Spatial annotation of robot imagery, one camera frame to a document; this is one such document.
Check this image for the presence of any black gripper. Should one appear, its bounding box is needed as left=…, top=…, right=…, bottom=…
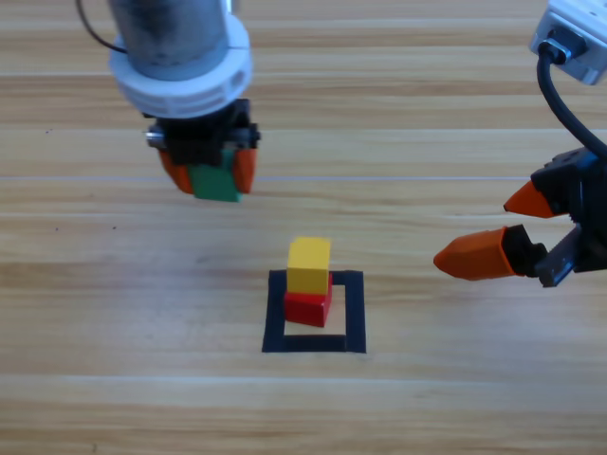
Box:
left=432, top=146, right=607, bottom=289
left=144, top=98, right=262, bottom=194

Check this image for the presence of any green cube block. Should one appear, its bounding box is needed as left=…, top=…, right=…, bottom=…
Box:
left=187, top=150, right=244, bottom=204

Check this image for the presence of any yellow cube block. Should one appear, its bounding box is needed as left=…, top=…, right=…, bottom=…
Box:
left=286, top=236, right=332, bottom=293

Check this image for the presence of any red cube block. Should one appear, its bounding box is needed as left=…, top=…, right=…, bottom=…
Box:
left=283, top=279, right=334, bottom=329

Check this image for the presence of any black tape square outline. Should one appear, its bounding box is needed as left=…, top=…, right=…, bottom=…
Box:
left=261, top=269, right=367, bottom=355

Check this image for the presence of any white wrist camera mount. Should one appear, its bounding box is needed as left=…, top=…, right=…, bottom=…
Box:
left=108, top=18, right=251, bottom=122
left=527, top=0, right=607, bottom=87

